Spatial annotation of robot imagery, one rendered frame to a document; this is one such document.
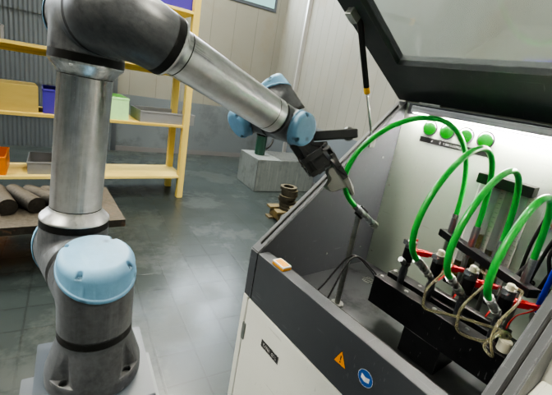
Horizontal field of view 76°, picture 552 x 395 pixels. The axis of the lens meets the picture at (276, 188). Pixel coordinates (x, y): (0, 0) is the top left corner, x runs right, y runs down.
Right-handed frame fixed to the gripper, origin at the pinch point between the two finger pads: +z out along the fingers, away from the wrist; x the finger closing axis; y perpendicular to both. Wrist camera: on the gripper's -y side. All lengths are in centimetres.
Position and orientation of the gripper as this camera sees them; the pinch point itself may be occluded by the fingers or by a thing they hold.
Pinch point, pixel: (351, 189)
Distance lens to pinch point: 95.7
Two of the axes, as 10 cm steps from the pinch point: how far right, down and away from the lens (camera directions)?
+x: 0.3, 0.6, -10.0
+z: 5.6, 8.2, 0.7
